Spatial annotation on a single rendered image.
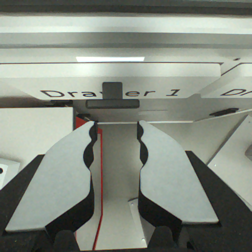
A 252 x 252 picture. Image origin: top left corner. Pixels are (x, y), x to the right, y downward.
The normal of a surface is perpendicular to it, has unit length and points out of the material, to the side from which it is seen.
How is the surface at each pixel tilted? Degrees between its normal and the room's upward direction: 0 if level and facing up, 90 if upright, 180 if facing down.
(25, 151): 0
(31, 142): 0
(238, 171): 3
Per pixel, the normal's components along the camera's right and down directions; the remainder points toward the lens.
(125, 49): 0.02, 1.00
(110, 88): 0.04, -0.08
